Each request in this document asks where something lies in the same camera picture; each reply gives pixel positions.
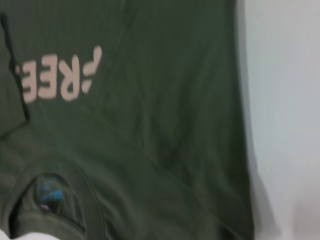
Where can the dark green FREE t-shirt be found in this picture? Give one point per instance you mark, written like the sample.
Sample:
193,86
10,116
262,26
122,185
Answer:
150,125

